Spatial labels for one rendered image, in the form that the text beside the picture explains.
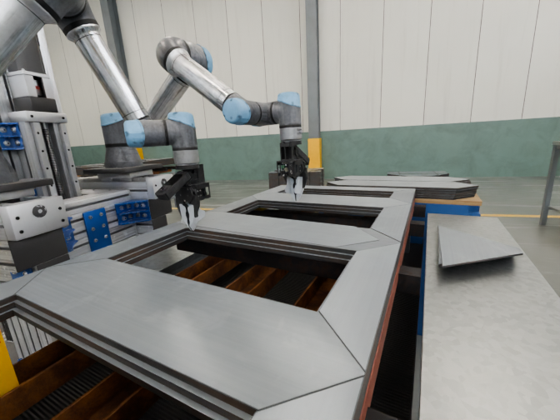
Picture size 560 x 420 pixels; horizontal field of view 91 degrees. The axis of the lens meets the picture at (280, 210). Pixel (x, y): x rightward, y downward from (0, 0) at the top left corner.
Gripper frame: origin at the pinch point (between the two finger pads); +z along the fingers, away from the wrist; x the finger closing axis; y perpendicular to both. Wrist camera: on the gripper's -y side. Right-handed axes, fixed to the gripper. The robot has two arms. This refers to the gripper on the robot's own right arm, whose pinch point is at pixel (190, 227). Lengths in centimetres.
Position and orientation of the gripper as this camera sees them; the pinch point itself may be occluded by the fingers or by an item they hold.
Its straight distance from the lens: 94.4
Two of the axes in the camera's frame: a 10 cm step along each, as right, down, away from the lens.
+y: 4.7, -2.3, 8.5
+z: 0.5, 9.7, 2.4
